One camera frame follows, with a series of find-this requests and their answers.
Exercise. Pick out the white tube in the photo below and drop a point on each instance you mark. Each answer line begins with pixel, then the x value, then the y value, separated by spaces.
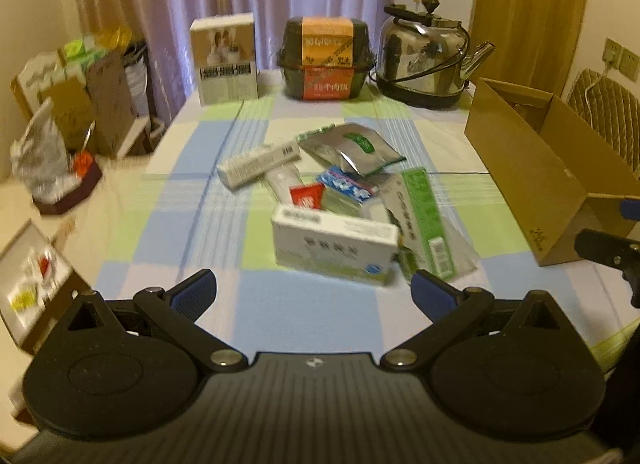
pixel 281 180

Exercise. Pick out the red small packet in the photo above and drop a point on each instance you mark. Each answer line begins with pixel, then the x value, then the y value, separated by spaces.
pixel 307 196

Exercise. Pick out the stainless steel kettle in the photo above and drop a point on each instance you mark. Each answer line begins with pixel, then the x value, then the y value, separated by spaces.
pixel 426 60

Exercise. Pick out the stacked cardboard boxes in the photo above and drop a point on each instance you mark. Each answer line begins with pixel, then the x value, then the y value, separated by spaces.
pixel 101 90

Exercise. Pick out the open tray with packets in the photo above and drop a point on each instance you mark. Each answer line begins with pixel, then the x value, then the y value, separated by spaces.
pixel 38 284

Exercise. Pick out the green narrow package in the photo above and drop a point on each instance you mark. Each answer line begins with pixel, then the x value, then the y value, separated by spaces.
pixel 428 241

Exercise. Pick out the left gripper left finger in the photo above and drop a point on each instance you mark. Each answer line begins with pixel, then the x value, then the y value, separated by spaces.
pixel 172 315

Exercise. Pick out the white green medicine box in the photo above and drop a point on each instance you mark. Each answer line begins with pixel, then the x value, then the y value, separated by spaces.
pixel 333 245

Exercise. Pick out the brown cardboard box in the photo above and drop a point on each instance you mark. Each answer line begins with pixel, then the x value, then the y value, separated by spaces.
pixel 557 174

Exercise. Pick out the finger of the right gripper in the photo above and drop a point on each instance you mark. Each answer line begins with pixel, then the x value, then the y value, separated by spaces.
pixel 612 251
pixel 630 209

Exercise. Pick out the white humidifier product box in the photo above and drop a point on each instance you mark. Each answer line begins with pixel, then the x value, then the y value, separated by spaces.
pixel 224 58

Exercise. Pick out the black instant meal bowl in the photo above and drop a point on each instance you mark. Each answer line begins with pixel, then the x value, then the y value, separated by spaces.
pixel 325 58

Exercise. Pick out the wall power socket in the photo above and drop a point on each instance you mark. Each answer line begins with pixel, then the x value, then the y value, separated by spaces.
pixel 619 58

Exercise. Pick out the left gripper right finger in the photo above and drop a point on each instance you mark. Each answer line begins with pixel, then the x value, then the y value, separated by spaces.
pixel 453 314

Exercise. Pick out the silver green foil pouch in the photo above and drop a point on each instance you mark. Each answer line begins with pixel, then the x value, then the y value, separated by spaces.
pixel 353 148

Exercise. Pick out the long white ointment box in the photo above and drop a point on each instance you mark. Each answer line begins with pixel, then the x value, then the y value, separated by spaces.
pixel 247 166

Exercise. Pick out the quilted beige chair cover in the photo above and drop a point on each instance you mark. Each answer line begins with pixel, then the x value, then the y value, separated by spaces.
pixel 611 110

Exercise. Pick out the crumpled plastic bag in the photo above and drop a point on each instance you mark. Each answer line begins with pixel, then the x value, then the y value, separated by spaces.
pixel 39 159

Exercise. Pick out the dark wooden tray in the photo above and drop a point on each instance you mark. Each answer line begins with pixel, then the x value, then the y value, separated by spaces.
pixel 74 197

